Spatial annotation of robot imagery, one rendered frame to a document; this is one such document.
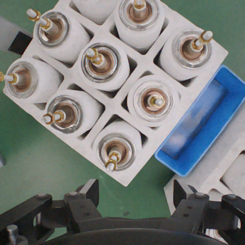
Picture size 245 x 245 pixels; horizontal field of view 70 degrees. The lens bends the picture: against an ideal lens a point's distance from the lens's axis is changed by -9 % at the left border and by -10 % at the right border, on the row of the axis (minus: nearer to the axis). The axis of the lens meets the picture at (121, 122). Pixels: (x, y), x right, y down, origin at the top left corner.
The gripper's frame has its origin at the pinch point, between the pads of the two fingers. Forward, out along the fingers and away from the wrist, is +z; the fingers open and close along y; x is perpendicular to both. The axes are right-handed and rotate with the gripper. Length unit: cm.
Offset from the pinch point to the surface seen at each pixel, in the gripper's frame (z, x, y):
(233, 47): 43, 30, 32
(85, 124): 21.1, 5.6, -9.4
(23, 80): 18.6, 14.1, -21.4
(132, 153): 21.3, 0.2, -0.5
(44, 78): 20.5, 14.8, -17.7
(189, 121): 45.5, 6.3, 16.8
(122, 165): 21.6, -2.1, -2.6
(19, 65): 19.2, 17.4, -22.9
